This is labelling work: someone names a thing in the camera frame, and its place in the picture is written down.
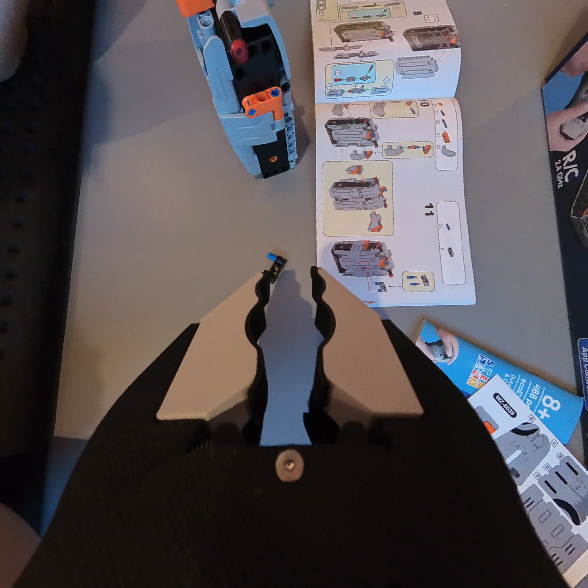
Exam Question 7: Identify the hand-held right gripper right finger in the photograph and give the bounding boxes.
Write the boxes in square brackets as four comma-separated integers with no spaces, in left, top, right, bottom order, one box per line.
[303,266,424,445]

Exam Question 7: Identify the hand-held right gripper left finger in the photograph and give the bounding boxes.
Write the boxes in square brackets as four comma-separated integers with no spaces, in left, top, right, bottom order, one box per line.
[155,270,275,445]

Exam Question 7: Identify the small black and blue brick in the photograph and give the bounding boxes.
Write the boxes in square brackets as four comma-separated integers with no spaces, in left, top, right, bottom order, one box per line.
[266,251,288,283]

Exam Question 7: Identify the grey desk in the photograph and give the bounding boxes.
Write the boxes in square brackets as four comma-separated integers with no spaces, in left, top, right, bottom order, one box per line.
[39,0,588,538]

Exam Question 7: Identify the blue booklet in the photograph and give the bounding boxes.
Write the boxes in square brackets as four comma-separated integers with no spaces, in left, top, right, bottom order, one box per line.
[413,319,585,446]

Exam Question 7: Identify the open white instruction booklet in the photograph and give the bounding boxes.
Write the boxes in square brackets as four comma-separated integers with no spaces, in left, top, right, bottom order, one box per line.
[310,0,477,307]

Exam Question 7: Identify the grey sticker sheet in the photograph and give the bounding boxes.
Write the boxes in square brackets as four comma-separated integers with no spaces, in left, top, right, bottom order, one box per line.
[468,374,588,588]

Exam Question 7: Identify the black dotted mat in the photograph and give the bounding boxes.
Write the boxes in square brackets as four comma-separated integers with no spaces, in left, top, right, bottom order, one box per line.
[0,0,95,533]

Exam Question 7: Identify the dark blue robot kit box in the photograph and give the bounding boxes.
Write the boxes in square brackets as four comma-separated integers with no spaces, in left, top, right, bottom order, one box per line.
[541,43,588,453]

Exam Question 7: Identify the person's pale clothing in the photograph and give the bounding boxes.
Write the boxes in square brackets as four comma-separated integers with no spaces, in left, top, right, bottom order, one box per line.
[0,505,42,588]

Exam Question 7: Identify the grey blue brick model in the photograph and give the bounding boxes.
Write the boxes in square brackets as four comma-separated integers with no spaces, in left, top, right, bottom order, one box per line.
[177,0,301,180]

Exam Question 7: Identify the pale cloth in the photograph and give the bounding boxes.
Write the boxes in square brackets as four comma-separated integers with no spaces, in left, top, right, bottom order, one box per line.
[0,0,28,83]

